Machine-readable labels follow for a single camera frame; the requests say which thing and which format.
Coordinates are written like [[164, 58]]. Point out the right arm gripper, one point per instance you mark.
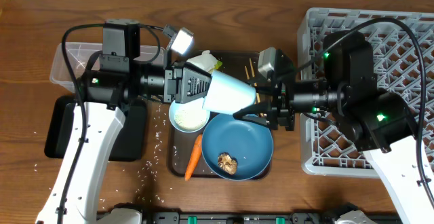
[[283, 94]]

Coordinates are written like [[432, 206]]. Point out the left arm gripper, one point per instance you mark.
[[179, 83]]

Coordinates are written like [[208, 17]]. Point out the foil snack wrapper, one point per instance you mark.
[[206, 61]]

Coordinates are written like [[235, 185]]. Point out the dark blue plate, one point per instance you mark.
[[250, 145]]

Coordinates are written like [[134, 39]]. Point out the brown mushroom piece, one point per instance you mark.
[[227, 163]]

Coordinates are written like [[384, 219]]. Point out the orange carrot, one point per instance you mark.
[[194, 158]]

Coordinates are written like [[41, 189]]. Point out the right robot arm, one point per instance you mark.
[[378, 122]]

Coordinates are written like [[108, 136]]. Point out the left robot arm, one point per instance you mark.
[[114, 83]]

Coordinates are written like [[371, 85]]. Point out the grey dishwasher rack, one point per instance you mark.
[[326, 151]]

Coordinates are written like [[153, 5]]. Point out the wooden chopstick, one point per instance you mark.
[[252, 68], [248, 78]]

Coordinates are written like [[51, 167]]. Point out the light blue rice bowl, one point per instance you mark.
[[188, 117]]

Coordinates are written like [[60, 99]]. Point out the brown serving tray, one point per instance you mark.
[[181, 145]]

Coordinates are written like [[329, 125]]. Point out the black plastic tray bin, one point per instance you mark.
[[128, 145]]

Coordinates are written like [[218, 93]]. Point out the clear plastic bin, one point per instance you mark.
[[78, 55]]

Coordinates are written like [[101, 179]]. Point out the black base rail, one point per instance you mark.
[[237, 218]]

